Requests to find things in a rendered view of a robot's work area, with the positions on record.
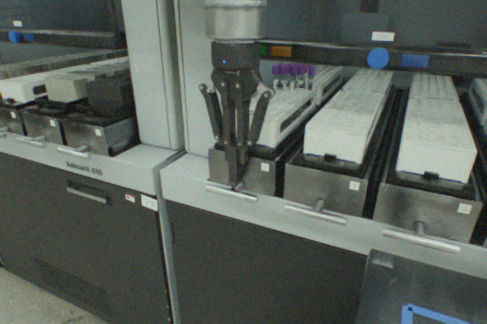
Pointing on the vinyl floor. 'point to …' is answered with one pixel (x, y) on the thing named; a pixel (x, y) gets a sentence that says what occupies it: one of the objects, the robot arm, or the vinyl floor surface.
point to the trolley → (418, 293)
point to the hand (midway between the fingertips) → (236, 162)
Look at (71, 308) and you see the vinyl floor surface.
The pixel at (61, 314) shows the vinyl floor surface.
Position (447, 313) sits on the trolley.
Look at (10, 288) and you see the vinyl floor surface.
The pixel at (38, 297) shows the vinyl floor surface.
